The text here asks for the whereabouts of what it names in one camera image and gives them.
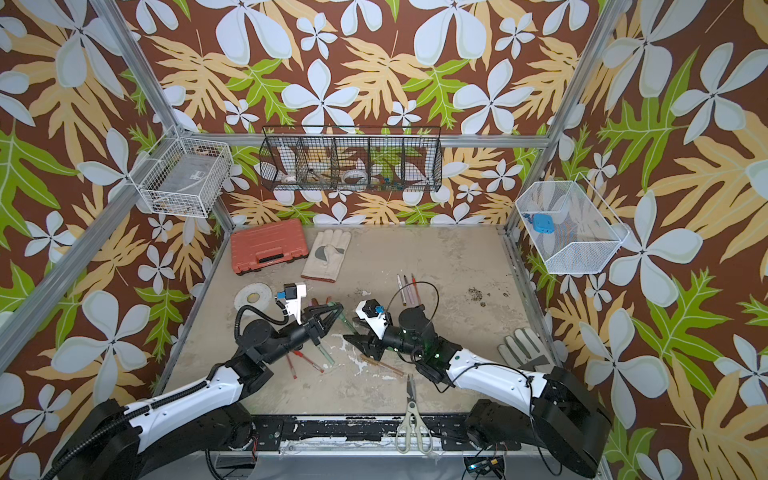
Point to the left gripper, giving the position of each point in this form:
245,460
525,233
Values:
312,326

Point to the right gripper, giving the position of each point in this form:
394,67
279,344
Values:
368,342

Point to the light green pen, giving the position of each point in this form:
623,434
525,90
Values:
326,355

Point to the pink pen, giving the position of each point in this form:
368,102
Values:
409,295

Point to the red pen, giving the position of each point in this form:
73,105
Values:
291,368
414,291
313,364

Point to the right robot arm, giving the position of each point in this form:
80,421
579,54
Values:
552,410

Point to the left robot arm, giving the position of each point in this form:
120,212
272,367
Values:
125,442

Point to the brown orange pen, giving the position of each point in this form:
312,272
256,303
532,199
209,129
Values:
385,366

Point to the white tape roll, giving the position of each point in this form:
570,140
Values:
257,295

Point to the beige work glove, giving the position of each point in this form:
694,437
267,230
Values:
327,255

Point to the red plastic tool case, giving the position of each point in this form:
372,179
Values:
266,245

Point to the grey striped work glove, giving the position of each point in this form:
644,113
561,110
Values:
524,350

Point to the blue object in basket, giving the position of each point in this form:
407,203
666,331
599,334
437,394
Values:
543,223

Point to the white mesh basket right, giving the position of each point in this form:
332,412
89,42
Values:
588,232

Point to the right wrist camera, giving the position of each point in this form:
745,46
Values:
374,315

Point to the white-handled scissors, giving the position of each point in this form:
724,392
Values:
412,431

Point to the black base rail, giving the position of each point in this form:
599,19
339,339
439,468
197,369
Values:
275,431

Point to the black wire basket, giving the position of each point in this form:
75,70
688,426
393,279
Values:
358,159

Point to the white wire basket left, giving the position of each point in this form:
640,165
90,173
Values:
182,174

